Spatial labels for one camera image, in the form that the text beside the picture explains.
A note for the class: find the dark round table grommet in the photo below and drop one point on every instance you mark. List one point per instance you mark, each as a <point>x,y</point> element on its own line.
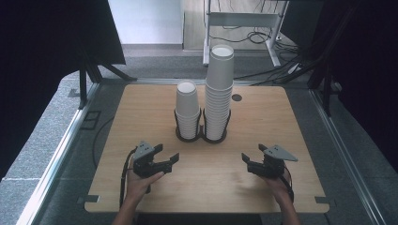
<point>236,97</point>

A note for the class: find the white metal desk frame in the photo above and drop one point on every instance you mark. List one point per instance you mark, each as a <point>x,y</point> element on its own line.
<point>241,19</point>

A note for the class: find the person's left hand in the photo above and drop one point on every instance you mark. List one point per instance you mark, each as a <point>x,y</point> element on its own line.
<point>137,187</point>

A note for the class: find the dark floor outlet plate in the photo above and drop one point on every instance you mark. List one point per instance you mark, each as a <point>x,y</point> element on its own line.
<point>90,120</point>

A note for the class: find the silver metal floor rail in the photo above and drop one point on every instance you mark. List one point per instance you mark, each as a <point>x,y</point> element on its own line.
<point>59,159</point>
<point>347,159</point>

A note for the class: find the white power strip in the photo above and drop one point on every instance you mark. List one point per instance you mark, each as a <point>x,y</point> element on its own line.
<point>294,68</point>

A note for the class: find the black curtain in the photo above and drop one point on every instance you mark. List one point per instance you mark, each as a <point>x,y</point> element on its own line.
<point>369,62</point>
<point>47,47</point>

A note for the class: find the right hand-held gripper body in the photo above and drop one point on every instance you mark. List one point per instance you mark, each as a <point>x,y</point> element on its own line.
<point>270,167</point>

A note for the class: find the black metal stand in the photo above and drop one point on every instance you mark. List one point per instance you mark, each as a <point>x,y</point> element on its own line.
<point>83,90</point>
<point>327,93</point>

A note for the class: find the short stack of white cups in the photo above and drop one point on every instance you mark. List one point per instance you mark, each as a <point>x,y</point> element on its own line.
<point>187,103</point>

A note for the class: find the person's right hand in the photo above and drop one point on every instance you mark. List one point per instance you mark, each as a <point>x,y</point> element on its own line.
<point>281,189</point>

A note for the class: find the tall stack of white cups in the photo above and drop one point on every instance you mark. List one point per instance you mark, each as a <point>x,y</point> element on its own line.
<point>219,78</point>

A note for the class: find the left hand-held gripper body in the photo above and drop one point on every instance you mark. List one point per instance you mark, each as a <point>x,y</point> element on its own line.
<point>144,164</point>

